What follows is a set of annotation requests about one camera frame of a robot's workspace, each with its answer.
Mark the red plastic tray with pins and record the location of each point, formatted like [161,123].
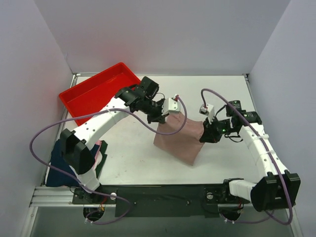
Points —
[93,94]

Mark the aluminium front rail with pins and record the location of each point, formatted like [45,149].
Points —
[63,196]

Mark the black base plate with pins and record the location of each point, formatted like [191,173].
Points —
[143,207]

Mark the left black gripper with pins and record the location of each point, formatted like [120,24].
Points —
[157,112]

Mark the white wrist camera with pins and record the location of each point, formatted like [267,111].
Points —
[208,111]
[171,105]

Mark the pink t shirt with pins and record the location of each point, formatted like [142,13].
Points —
[185,144]

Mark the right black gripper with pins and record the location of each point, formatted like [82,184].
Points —
[210,132]

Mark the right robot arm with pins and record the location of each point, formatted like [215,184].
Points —
[277,187]

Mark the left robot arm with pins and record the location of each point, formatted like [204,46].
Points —
[76,145]

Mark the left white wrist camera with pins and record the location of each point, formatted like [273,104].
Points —
[171,105]

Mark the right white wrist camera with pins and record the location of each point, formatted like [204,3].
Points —
[208,111]

